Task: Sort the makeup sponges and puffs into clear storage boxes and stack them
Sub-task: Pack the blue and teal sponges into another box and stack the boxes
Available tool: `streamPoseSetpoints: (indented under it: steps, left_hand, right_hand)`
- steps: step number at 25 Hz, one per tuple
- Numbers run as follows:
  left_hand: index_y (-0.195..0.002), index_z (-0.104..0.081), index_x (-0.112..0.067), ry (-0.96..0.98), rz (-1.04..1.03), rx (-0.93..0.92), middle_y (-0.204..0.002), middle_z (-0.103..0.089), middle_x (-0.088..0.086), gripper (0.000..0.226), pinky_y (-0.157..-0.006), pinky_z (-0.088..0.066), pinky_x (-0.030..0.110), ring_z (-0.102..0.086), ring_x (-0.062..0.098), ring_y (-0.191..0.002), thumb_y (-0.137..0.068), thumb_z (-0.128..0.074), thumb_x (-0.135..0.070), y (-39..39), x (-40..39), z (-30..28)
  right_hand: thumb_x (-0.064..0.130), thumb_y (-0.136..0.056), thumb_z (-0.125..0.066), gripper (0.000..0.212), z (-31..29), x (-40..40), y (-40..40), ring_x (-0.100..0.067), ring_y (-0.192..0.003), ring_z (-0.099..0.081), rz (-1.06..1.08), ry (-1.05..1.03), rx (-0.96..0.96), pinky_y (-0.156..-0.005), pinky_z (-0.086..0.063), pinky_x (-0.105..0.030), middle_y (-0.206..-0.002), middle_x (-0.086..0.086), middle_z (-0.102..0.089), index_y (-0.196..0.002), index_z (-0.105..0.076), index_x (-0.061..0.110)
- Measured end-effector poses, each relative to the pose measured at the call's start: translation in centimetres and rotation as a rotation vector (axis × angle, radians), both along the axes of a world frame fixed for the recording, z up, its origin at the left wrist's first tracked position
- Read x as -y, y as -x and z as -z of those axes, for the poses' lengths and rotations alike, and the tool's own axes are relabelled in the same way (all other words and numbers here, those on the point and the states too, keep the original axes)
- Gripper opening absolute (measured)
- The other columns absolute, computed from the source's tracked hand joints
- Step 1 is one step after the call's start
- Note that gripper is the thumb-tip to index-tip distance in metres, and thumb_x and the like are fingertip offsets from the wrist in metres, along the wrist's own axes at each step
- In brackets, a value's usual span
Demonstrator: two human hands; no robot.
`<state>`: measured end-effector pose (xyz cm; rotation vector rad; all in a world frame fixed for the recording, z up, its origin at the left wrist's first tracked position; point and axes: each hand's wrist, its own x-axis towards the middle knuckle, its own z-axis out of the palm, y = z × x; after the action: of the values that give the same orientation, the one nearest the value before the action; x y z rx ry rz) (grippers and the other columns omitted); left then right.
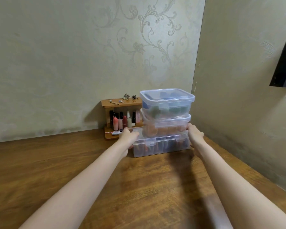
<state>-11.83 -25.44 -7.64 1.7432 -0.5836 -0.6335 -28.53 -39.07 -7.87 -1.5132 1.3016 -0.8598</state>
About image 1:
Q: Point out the row of lipsticks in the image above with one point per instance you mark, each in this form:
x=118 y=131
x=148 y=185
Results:
x=121 y=122

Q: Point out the person's right forearm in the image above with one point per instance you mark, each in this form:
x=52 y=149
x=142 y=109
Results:
x=236 y=193

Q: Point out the person's left hand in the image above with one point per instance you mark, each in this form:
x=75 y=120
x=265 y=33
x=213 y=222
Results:
x=130 y=139

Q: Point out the black wall-mounted panel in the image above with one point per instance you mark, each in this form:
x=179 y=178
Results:
x=284 y=61

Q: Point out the person's left forearm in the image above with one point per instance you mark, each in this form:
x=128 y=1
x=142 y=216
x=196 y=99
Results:
x=81 y=190

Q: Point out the person's right hand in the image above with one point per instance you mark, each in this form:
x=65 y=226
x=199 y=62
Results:
x=196 y=139

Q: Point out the small metal rings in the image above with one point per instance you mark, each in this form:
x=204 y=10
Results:
x=115 y=101

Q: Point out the small grey claw clip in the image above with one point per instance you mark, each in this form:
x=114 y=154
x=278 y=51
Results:
x=126 y=96

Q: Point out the wooden two-tier cosmetic rack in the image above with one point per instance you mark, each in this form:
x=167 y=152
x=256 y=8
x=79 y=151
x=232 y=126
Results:
x=104 y=103

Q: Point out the clear square lidded container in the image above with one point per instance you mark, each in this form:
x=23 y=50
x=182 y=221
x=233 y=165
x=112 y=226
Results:
x=171 y=122
x=166 y=97

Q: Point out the pink white cosmetic pencil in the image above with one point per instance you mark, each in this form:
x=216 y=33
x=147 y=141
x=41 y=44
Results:
x=109 y=133

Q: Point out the clear compartment organizer box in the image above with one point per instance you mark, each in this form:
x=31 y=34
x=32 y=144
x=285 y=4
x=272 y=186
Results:
x=140 y=150

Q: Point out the grey green door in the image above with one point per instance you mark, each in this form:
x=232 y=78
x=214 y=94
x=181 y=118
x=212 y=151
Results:
x=240 y=92

